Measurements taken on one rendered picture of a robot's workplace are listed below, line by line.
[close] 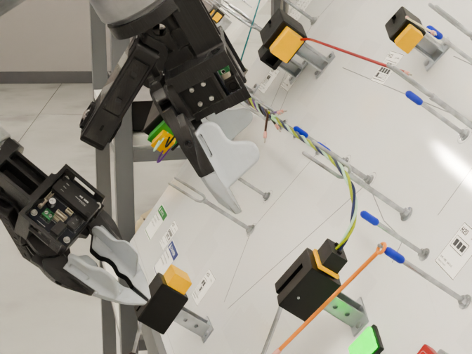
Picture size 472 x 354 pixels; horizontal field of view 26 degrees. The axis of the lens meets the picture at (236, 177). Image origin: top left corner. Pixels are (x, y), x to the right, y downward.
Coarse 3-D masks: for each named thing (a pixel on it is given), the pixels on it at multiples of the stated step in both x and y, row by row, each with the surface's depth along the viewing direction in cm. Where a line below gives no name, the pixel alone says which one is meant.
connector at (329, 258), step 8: (328, 240) 106; (320, 248) 106; (328, 248) 105; (320, 256) 105; (328, 256) 104; (336, 256) 104; (344, 256) 105; (328, 264) 104; (336, 264) 104; (344, 264) 104; (336, 272) 105
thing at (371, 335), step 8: (368, 328) 104; (376, 328) 104; (360, 336) 104; (368, 336) 103; (376, 336) 103; (352, 344) 105; (360, 344) 104; (368, 344) 102; (376, 344) 102; (352, 352) 104; (360, 352) 103; (368, 352) 102; (376, 352) 101
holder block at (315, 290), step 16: (304, 256) 106; (288, 272) 108; (304, 272) 104; (320, 272) 104; (288, 288) 106; (304, 288) 104; (320, 288) 105; (336, 288) 105; (288, 304) 105; (304, 304) 105; (320, 304) 106; (304, 320) 106
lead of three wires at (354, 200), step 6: (342, 174) 110; (348, 174) 109; (348, 180) 108; (348, 186) 107; (354, 186) 107; (354, 192) 106; (354, 198) 106; (354, 204) 105; (354, 210) 105; (354, 216) 105; (354, 222) 105; (348, 228) 105; (348, 234) 105; (342, 240) 105; (342, 246) 105
